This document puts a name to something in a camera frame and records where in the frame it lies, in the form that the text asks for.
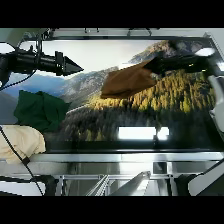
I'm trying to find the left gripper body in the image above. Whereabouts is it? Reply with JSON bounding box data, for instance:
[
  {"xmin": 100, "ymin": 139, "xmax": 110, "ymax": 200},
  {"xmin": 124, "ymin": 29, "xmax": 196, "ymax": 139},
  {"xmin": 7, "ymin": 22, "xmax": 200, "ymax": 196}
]
[{"xmin": 54, "ymin": 50, "xmax": 84, "ymax": 77}]

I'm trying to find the brown garment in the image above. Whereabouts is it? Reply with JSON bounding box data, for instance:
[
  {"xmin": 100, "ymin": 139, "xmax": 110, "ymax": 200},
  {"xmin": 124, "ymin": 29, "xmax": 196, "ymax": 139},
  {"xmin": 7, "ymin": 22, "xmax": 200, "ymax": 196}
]
[{"xmin": 100, "ymin": 58, "xmax": 159, "ymax": 100}]

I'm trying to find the dark green garment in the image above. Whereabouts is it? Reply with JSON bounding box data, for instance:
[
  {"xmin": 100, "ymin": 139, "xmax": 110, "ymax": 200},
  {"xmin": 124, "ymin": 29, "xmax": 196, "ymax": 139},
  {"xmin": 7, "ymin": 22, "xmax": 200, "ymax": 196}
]
[{"xmin": 13, "ymin": 89, "xmax": 71, "ymax": 133}]

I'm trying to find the cream garment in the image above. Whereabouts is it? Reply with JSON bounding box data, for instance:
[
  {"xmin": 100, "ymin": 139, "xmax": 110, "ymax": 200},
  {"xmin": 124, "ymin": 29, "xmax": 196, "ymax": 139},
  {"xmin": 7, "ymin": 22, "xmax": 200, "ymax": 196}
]
[{"xmin": 0, "ymin": 124, "xmax": 47, "ymax": 165}]

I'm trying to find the black cable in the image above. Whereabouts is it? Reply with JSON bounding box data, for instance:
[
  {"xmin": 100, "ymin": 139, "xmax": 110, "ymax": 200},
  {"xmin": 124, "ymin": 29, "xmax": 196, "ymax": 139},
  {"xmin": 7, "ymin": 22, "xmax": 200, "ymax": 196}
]
[{"xmin": 0, "ymin": 125, "xmax": 45, "ymax": 197}]

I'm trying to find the silver frame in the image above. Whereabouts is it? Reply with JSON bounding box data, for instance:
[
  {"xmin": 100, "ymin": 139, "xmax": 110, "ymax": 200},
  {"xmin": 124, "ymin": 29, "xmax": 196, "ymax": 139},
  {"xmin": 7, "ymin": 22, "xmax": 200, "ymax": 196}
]
[{"xmin": 0, "ymin": 27, "xmax": 224, "ymax": 197}]

